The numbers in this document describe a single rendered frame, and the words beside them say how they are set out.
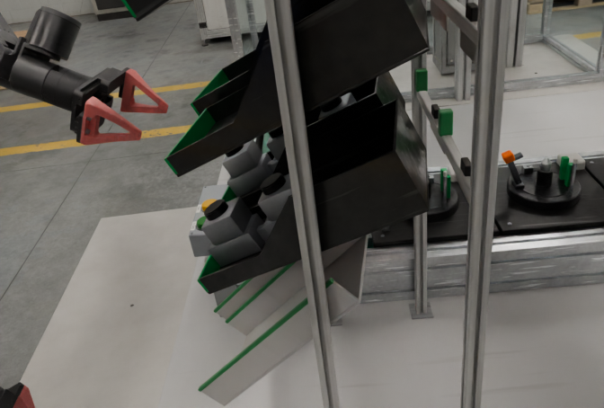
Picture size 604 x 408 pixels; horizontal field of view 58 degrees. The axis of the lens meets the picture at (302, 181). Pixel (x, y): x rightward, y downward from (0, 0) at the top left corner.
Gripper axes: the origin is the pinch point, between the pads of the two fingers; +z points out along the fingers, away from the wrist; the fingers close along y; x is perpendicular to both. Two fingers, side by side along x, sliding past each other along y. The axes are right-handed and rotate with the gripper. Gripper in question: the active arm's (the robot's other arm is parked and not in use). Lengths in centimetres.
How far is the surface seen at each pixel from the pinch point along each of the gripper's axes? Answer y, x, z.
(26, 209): 180, 198, -123
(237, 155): -1.1, -0.1, 13.9
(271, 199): -17.6, -6.4, 21.0
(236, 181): -1.3, 3.9, 14.8
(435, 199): 30, 12, 51
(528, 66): 145, 6, 92
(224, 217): -17.2, -1.4, 16.4
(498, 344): 4, 20, 66
